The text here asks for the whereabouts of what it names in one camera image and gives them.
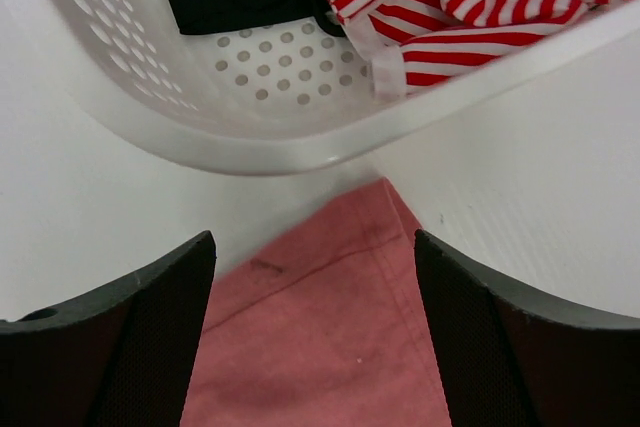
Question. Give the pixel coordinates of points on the white plastic laundry basket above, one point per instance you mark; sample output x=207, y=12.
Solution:
x=268, y=101

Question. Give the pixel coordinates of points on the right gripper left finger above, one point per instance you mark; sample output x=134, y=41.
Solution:
x=121, y=354

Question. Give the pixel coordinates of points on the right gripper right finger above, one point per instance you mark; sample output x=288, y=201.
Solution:
x=510, y=354

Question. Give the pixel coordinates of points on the pink red garment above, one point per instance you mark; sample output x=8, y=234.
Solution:
x=323, y=327

